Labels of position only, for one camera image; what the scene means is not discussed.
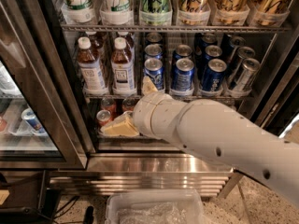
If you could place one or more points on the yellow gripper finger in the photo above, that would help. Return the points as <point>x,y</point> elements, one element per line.
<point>121,126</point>
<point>148,86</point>

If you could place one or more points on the tea bottle blue label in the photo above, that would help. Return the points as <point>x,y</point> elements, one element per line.
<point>123,67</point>

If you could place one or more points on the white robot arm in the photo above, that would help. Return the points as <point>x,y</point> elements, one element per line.
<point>212,131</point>

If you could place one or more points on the left front tea bottle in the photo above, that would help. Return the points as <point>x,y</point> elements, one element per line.
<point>90,65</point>

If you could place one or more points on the rear tea bottle left column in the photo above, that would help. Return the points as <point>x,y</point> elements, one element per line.
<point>97,43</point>

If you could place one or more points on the left glass fridge door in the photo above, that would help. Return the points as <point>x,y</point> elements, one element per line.
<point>34,62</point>

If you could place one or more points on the open right fridge door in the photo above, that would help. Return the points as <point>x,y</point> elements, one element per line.
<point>277,85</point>

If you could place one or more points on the blue can column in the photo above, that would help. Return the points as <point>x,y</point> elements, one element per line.
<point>182,75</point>
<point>154,69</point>
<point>213,75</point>
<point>211,52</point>
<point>181,51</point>
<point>153,51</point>

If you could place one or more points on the front orange can left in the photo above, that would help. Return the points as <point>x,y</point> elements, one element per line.
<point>103,117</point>

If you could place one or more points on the white tall can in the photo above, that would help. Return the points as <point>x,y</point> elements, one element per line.
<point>115,12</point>
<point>79,11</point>

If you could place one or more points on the green tall can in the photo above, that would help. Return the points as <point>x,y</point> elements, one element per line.
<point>155,12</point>

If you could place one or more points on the gold tall can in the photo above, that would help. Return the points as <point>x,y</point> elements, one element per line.
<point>267,11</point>
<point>193,12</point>
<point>230,3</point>

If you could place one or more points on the clear plastic bin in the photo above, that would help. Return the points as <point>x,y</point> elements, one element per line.
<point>155,206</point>

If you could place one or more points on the white tall can left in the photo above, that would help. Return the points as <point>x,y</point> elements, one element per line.
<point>79,11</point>

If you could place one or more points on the middle wire shelf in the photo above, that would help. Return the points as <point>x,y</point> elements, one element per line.
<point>222,99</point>

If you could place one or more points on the wire shelf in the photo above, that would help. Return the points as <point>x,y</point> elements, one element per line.
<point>222,99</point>
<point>176,28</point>

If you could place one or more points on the upper wire shelf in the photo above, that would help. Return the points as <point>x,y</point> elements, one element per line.
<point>176,28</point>

